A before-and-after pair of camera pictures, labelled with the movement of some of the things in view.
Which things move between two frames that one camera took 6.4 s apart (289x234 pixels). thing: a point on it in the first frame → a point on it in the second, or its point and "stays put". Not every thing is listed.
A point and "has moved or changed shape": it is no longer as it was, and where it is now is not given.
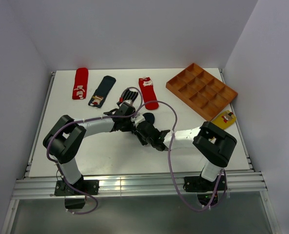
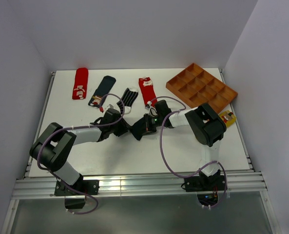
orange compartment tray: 201,91 stays put
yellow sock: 224,120 stays put
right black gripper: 138,134 → 149,128
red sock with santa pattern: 147,88 stays put
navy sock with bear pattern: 101,93 stays put
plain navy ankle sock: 149,117 has moved or changed shape
